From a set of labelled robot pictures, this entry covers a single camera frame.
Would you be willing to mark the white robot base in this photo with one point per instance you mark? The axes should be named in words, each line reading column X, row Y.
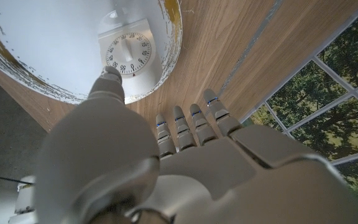
column 2, row 205

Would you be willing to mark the printed window backdrop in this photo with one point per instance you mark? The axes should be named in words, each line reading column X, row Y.
column 331, row 102

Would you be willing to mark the gold rimmed paper plate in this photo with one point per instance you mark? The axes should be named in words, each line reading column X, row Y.
column 51, row 46

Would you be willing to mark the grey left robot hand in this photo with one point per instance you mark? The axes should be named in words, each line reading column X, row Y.
column 197, row 174

